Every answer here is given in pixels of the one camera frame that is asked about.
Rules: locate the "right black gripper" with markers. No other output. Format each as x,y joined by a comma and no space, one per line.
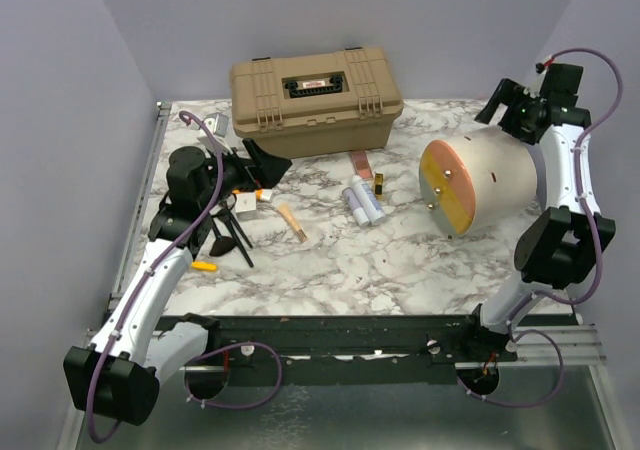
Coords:
511,94

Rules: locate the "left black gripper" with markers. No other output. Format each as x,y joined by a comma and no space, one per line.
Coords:
267,172

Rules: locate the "black round makeup brush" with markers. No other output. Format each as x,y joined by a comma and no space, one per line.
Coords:
240,243

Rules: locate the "white round makeup organizer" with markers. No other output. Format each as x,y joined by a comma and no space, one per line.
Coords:
473,180

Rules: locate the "black fan makeup brush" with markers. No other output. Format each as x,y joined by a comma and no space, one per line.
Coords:
222,245

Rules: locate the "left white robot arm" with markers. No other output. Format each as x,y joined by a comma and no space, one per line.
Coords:
119,374

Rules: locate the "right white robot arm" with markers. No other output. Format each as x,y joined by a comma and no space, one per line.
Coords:
567,241

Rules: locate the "black thin makeup brush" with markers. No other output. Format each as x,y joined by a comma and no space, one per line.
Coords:
227,210

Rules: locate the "orange white cream tube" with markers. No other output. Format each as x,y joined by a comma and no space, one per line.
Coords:
261,195

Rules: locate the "small white box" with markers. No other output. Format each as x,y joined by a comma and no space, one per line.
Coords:
246,206

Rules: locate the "beige concealer tube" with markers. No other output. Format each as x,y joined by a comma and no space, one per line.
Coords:
288,216

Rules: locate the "tan plastic toolbox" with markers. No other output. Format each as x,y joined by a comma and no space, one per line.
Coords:
313,105

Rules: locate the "pink blush palette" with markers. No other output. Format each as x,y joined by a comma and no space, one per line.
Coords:
361,164

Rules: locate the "lavender small bottle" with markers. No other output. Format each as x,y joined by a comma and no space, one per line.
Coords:
356,207

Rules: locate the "gold black lipstick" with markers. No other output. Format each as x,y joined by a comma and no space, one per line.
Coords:
378,187

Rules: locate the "white spray bottle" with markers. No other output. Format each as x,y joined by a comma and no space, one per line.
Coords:
368,200

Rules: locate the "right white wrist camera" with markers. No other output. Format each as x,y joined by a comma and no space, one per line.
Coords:
533,91

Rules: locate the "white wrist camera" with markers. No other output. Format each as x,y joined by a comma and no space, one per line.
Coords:
533,91
218,124

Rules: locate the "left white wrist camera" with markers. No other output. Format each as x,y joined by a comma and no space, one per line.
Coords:
218,124

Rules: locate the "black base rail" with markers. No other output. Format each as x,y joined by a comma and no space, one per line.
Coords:
349,350

